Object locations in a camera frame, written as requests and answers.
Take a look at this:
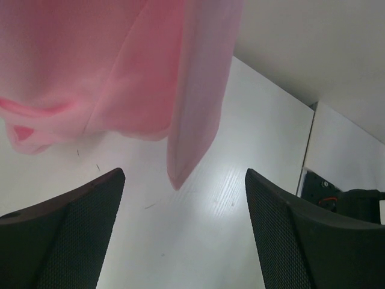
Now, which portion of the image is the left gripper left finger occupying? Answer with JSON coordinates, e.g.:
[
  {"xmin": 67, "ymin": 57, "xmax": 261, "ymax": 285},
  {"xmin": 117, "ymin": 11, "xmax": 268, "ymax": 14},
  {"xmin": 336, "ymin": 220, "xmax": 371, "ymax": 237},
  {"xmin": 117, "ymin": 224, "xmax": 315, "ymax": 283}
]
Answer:
[{"xmin": 1, "ymin": 168, "xmax": 125, "ymax": 288}]

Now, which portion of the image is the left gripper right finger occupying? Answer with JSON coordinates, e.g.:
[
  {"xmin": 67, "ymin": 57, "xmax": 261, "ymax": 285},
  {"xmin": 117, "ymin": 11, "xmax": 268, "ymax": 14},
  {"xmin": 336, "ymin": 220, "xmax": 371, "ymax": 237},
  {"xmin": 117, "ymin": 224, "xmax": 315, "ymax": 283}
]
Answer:
[{"xmin": 245, "ymin": 169, "xmax": 384, "ymax": 288}]

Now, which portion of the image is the pink t shirt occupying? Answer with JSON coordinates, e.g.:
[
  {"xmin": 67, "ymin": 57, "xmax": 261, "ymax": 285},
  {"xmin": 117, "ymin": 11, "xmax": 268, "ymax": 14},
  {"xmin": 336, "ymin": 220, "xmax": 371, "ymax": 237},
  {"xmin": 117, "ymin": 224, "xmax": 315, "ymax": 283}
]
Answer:
[{"xmin": 1, "ymin": 1, "xmax": 243, "ymax": 189}]

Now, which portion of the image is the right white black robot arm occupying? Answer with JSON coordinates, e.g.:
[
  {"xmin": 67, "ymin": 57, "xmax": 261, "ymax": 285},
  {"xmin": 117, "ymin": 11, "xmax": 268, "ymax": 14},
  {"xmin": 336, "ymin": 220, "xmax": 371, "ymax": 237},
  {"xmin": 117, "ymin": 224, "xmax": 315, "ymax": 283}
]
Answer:
[{"xmin": 318, "ymin": 189, "xmax": 384, "ymax": 224}]

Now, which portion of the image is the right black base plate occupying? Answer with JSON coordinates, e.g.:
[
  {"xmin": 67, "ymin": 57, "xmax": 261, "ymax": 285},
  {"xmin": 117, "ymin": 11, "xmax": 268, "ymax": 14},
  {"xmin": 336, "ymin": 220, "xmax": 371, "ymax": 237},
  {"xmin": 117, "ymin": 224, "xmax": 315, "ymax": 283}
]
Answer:
[{"xmin": 300, "ymin": 172, "xmax": 341, "ymax": 213}]

